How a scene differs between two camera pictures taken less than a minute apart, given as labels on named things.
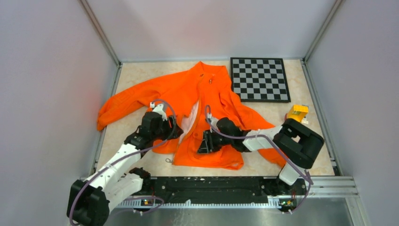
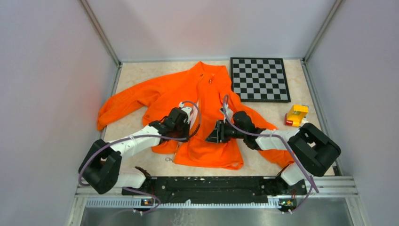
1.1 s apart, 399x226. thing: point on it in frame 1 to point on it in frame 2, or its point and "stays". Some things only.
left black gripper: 173,132 to 184,138
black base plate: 221,188 stays
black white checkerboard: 259,79 stays
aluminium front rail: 316,187 stays
